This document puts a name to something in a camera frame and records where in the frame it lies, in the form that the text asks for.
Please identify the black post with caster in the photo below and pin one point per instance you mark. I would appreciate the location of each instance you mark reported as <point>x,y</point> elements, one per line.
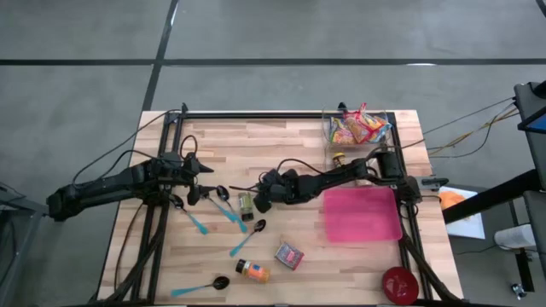
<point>524,268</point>

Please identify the orange spice bottle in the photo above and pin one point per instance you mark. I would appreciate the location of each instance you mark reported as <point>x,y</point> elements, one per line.
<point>255,272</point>

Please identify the orange object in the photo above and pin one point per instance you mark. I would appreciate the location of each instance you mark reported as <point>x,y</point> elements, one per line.
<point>451,199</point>

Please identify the pink green ramen packet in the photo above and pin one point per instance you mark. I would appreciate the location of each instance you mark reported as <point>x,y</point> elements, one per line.
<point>340,134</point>

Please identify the red yellow ramen packet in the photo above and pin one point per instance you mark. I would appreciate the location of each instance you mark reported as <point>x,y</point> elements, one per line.
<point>361,113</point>

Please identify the white paper sheet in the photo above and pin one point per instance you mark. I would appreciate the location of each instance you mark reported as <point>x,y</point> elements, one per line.
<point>469,221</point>

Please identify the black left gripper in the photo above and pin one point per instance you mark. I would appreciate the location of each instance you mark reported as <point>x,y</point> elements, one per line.
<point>183,168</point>

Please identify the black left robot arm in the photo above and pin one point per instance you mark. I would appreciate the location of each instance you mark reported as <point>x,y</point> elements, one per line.
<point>106,189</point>

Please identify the grey metal furniture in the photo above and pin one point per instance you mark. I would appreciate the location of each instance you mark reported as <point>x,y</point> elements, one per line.
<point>25,209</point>

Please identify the green herb spice jar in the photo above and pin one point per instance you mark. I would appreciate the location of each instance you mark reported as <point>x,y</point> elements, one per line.
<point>245,206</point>

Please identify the white paper roll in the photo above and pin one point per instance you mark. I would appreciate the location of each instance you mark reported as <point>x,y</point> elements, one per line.
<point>514,236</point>

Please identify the red bowl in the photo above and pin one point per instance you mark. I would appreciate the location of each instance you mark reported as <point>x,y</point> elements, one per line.
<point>400,286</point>

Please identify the patterned paprika tin red lid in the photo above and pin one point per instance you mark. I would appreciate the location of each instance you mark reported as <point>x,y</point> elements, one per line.
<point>289,256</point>

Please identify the black beam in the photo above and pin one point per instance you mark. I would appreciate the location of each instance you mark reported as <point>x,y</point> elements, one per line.
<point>490,198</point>

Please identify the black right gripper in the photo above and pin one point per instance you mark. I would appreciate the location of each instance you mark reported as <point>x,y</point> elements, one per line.
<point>290,187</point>

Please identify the pink plastic bin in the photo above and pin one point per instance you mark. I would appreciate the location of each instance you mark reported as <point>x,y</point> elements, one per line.
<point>362,215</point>

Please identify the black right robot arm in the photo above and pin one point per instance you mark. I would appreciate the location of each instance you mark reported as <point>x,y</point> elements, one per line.
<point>341,175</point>

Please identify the black monitor stand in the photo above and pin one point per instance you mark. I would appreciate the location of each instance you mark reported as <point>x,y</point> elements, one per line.
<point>533,106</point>

